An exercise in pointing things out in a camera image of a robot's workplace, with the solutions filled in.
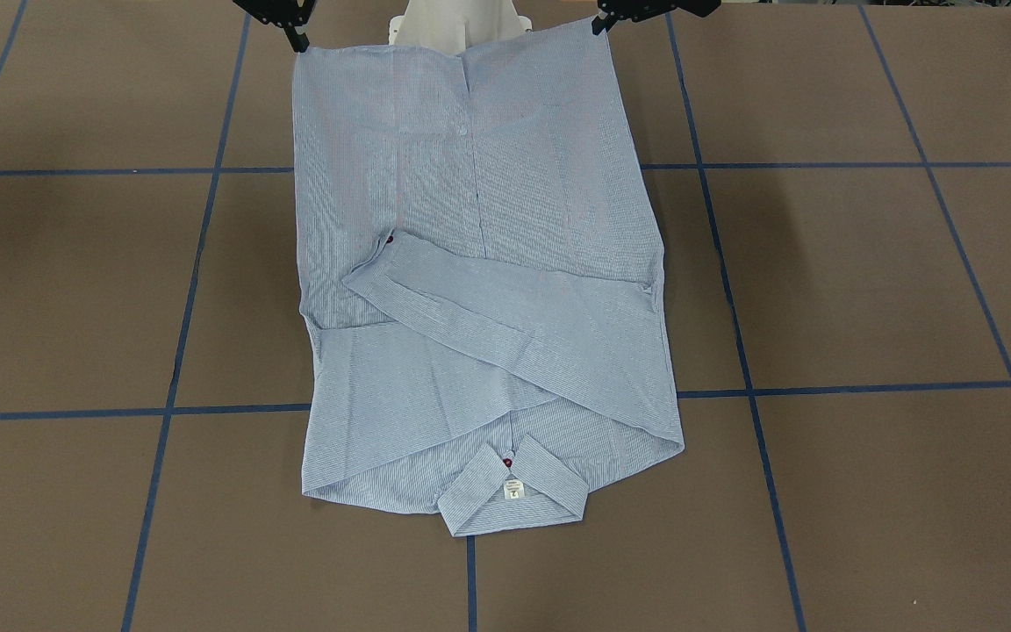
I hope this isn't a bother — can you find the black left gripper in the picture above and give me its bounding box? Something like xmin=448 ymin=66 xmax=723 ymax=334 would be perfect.
xmin=592 ymin=0 xmax=722 ymax=36

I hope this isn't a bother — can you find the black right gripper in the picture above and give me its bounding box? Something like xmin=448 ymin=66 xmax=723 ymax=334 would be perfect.
xmin=233 ymin=0 xmax=317 ymax=54

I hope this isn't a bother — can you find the blue striped button shirt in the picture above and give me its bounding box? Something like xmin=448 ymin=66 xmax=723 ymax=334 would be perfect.
xmin=291 ymin=19 xmax=685 ymax=537

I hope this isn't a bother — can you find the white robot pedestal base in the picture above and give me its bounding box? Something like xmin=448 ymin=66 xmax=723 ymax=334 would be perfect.
xmin=389 ymin=1 xmax=533 ymax=55

